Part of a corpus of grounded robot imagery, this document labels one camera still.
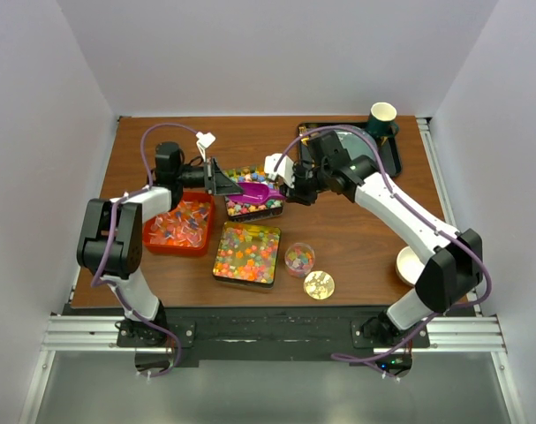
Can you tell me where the blue ceramic plate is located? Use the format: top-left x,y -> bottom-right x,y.
336,125 -> 378,160

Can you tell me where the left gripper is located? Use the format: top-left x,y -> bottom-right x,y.
176,156 -> 244,196

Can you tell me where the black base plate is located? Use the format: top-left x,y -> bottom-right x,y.
115,306 -> 404,370

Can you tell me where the purple plastic scoop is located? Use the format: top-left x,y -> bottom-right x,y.
228,182 -> 286,205

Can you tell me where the black serving tray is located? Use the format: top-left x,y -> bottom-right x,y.
297,122 -> 403,178

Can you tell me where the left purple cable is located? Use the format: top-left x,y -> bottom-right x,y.
89,123 -> 205,379

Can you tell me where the aluminium frame rail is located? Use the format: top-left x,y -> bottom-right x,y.
41,316 -> 507,352

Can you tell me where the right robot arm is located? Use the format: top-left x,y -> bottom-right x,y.
265,125 -> 487,347

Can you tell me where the gold jar lid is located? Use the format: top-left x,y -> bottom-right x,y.
303,270 -> 336,300

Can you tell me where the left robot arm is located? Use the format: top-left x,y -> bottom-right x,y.
77,141 -> 244,347

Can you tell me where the white paper bowl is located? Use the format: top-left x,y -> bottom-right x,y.
396,246 -> 425,286

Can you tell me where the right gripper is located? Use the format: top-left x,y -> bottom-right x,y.
279,163 -> 329,207

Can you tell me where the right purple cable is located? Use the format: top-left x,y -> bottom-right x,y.
271,126 -> 493,379

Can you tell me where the candy tin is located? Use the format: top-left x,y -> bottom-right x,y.
212,222 -> 282,290
224,165 -> 284,222

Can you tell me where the purple cable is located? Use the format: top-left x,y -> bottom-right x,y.
271,126 -> 493,379
89,123 -> 205,379

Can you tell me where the orange candy box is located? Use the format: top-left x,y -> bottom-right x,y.
142,192 -> 215,257

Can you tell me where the clear plastic jar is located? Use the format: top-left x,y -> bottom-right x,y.
284,242 -> 315,277

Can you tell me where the dark green cup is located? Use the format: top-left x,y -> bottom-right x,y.
365,102 -> 399,139

